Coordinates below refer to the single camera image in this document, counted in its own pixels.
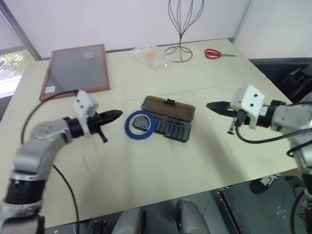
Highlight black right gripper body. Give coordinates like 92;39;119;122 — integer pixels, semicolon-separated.
227;107;251;135

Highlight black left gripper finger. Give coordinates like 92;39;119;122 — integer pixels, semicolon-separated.
102;114;122;126
101;110;123;119

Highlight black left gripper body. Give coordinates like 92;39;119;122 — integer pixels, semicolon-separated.
86;112;109;144

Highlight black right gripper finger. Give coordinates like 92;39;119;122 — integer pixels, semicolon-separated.
206;101;232;109
209;107;236;117

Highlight bit set case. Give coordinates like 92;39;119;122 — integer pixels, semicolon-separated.
141;96;196;143

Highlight blue tape roll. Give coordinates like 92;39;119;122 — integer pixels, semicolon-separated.
125;110;156;140

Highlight small dark grey case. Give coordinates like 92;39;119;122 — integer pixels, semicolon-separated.
133;116;151;131

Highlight wooden framed grey board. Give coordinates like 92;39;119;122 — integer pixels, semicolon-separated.
39;43;112;102

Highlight clear plastic bag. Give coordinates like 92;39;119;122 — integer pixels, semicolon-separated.
128;44;169;72

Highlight black shoe with white print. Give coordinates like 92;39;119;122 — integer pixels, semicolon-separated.
250;174;279;195

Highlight dark furniture pile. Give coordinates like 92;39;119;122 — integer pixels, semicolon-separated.
279;66;312;103

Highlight grey rounded robot leg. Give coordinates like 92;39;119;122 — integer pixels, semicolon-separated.
176;199;211;234
114;209;147;234

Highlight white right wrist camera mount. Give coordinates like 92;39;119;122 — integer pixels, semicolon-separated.
230;84;266;129

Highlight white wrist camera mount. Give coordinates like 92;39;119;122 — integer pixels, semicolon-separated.
72;90;99;136
230;84;266;129

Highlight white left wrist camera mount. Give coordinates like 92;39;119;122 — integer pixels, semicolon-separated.
72;90;99;136

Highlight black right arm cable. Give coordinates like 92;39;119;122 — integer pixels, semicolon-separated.
234;111;312;158

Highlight red handled scissors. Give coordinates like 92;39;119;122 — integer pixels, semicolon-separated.
204;48;237;60

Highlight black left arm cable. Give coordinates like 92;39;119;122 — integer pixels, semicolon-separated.
20;89;79;145

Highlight black cable under arm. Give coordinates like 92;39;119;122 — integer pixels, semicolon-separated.
52;164;79;226

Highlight black wire stand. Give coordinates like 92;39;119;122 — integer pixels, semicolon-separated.
164;0;205;63

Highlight black metal floor frame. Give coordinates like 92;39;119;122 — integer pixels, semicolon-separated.
216;187;248;234

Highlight grey window frame post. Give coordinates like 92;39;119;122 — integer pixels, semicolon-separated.
0;0;42;61

